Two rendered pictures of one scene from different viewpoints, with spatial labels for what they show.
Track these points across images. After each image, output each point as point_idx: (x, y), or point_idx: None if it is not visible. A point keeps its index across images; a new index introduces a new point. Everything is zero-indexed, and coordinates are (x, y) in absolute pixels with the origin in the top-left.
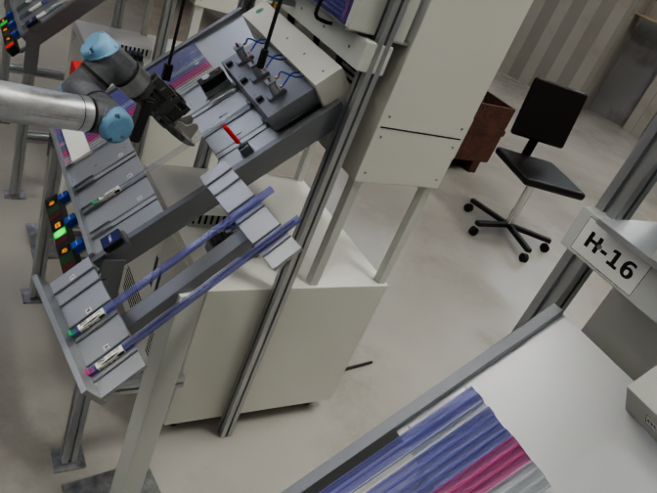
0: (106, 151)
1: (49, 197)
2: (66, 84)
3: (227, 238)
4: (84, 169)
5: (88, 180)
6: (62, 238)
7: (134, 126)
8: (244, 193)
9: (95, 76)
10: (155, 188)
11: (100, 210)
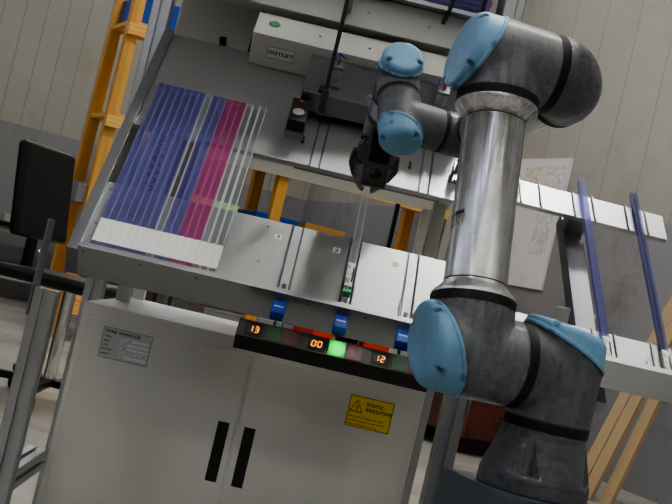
0: (243, 240)
1: (33, 394)
2: (410, 109)
3: (566, 248)
4: (247, 272)
5: (280, 279)
6: (352, 350)
7: (387, 166)
8: (561, 194)
9: (420, 95)
10: (162, 322)
11: (363, 298)
